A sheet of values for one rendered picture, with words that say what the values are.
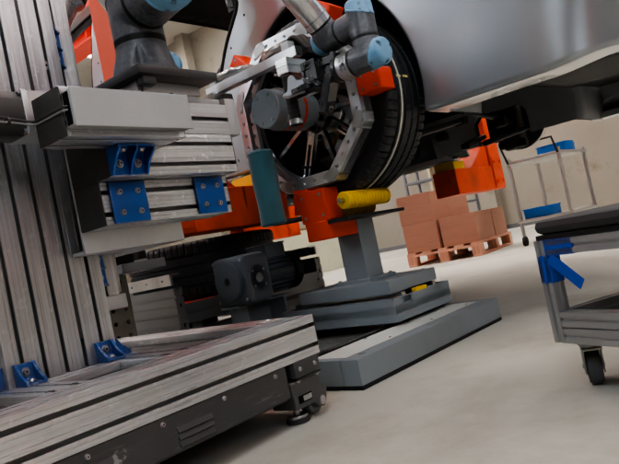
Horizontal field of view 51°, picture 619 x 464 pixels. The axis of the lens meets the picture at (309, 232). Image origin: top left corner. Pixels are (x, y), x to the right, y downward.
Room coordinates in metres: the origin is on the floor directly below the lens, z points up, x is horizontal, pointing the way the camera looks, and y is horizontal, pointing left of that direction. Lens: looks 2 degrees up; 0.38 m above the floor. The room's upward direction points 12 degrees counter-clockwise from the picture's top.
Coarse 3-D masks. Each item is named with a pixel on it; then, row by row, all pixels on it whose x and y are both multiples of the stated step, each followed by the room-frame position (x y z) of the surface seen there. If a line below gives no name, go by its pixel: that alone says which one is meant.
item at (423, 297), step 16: (416, 288) 2.17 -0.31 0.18; (432, 288) 2.24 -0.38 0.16; (448, 288) 2.32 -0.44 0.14; (320, 304) 2.35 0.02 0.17; (336, 304) 2.29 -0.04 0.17; (352, 304) 2.17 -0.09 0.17; (368, 304) 2.12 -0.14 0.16; (384, 304) 2.08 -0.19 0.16; (400, 304) 2.08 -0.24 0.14; (416, 304) 2.16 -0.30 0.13; (432, 304) 2.23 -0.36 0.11; (320, 320) 2.27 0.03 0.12; (336, 320) 2.22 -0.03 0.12; (352, 320) 2.18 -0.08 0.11; (368, 320) 2.13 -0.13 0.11; (384, 320) 2.09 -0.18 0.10; (400, 320) 2.07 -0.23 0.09
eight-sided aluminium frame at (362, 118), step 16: (288, 32) 2.16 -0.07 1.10; (304, 32) 2.12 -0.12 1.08; (256, 48) 2.26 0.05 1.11; (352, 48) 2.06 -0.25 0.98; (256, 80) 2.34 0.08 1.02; (352, 80) 2.02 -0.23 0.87; (240, 96) 2.34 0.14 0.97; (352, 96) 2.03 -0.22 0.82; (368, 96) 2.06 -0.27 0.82; (240, 112) 2.36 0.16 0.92; (352, 112) 2.04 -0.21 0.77; (368, 112) 2.04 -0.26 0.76; (240, 128) 2.37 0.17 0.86; (256, 128) 2.38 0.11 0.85; (352, 128) 2.05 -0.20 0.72; (368, 128) 2.06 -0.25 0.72; (256, 144) 2.39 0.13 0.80; (352, 144) 2.06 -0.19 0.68; (336, 160) 2.11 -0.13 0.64; (352, 160) 2.12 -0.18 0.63; (288, 176) 2.30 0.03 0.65; (320, 176) 2.16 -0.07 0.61; (336, 176) 2.11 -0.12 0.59; (288, 192) 2.26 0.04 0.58
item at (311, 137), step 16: (272, 80) 2.38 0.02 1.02; (320, 96) 2.30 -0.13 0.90; (336, 112) 2.24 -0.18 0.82; (336, 128) 2.22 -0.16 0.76; (272, 144) 2.42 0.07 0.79; (288, 144) 2.37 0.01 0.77; (304, 144) 2.56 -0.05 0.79; (288, 160) 2.43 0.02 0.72; (304, 160) 2.49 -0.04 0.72; (304, 176) 2.34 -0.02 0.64
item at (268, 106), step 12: (264, 96) 2.07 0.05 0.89; (276, 96) 2.05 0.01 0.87; (312, 96) 2.20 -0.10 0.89; (252, 108) 2.12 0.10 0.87; (264, 108) 2.08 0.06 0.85; (276, 108) 2.05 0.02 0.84; (300, 108) 2.11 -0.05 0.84; (312, 108) 2.16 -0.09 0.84; (264, 120) 2.09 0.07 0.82; (276, 120) 2.06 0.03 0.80; (288, 120) 2.09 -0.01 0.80; (312, 120) 2.18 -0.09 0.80
